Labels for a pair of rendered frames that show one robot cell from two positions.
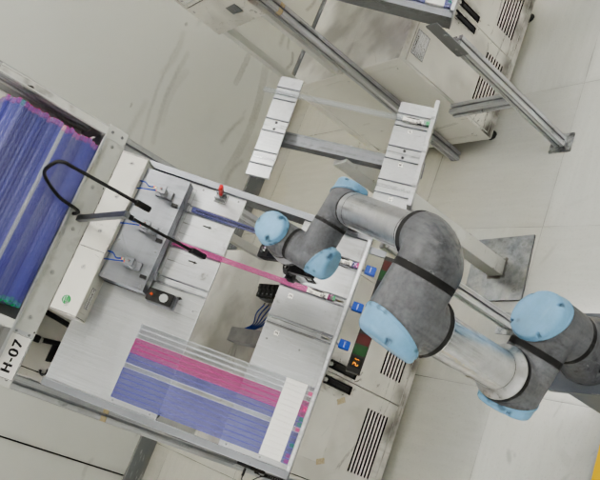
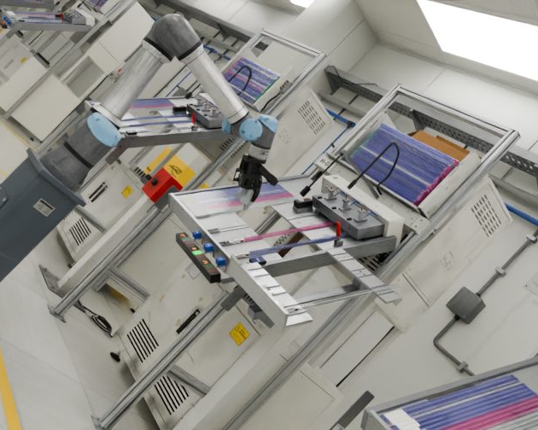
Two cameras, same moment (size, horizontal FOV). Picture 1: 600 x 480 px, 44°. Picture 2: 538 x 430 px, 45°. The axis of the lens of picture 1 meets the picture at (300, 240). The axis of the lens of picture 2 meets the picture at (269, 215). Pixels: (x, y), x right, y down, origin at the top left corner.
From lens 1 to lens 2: 2.65 m
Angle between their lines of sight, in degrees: 75
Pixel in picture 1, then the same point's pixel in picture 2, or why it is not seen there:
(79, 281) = (340, 183)
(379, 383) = not seen: hidden behind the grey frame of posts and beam
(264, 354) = (230, 217)
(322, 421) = (178, 304)
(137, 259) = (331, 200)
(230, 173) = not seen: outside the picture
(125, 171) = (388, 213)
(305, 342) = (218, 227)
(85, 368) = (298, 184)
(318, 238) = not seen: hidden behind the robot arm
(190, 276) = (304, 219)
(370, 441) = (142, 342)
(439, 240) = (178, 19)
